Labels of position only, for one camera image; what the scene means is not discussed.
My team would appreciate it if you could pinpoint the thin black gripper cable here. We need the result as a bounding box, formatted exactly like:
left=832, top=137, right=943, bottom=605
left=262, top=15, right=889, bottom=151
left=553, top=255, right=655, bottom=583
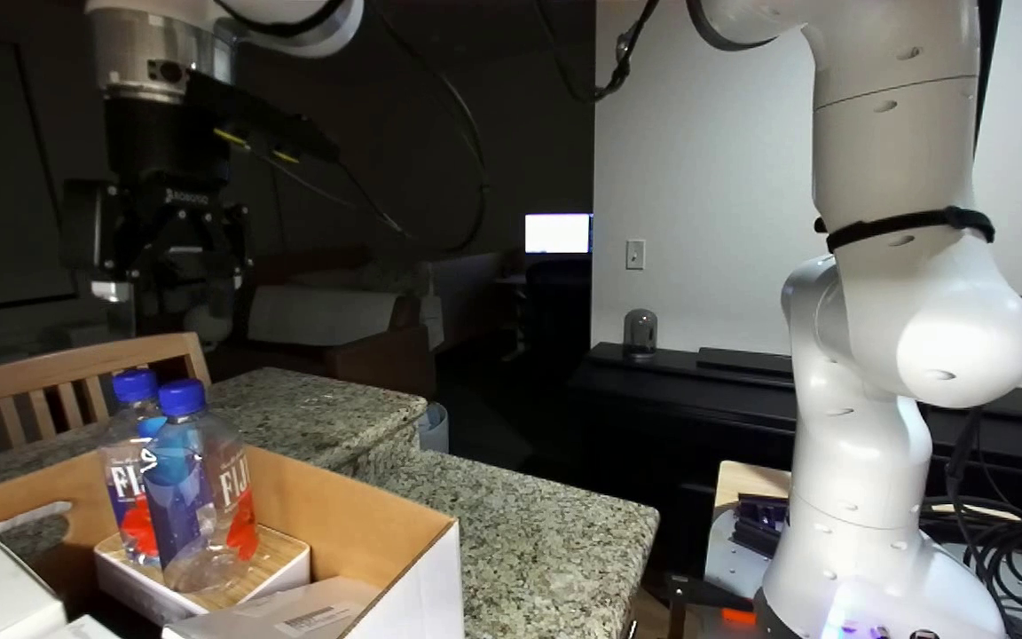
left=207, top=0, right=665, bottom=259

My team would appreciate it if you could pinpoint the black strap around arm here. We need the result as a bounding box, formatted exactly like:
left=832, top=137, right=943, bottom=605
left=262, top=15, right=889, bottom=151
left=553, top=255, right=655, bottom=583
left=814, top=201, right=1001, bottom=255

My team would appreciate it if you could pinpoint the black cable bundle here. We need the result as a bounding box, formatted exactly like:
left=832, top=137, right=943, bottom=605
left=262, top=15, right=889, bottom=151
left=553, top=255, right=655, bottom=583
left=929, top=392, right=1022, bottom=633

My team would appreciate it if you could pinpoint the Fiji water bottle blue cap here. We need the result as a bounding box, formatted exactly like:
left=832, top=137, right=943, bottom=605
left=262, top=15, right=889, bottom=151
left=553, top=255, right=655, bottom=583
left=144, top=375, right=262, bottom=591
left=102, top=366, right=174, bottom=571

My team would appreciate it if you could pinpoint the wooden slat-back chair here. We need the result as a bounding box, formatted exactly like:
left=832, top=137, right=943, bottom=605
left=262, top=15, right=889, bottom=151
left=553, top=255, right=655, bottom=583
left=0, top=330, right=217, bottom=473

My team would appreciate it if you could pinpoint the small black device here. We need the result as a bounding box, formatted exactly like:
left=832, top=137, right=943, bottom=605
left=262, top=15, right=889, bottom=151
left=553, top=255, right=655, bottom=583
left=730, top=493, right=795, bottom=562

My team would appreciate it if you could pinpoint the lit computer monitor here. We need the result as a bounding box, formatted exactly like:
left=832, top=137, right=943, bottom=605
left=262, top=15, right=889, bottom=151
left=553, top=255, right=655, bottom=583
left=520, top=210, right=595, bottom=259

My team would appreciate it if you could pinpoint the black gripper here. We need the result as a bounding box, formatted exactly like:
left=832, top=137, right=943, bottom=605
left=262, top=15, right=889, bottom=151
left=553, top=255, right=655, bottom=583
left=84, top=94, right=257, bottom=347

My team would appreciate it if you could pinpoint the pale blue bin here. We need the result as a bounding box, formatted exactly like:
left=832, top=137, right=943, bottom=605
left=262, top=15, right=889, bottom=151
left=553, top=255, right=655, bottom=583
left=419, top=402, right=455, bottom=456

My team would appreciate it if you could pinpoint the large wall projection screen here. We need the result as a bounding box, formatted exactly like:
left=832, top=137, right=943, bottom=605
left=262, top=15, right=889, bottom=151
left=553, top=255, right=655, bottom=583
left=0, top=30, right=97, bottom=318

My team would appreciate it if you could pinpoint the long black desk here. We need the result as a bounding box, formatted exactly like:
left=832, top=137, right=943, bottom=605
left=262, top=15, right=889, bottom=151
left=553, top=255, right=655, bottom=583
left=567, top=339, right=1022, bottom=562

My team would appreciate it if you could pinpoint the open cardboard box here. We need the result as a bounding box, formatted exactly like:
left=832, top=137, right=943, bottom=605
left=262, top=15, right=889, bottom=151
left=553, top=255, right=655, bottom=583
left=0, top=433, right=470, bottom=639

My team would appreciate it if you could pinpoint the wood-topped white carton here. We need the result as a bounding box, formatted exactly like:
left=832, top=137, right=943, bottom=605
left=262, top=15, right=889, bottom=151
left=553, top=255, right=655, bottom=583
left=93, top=518, right=312, bottom=623

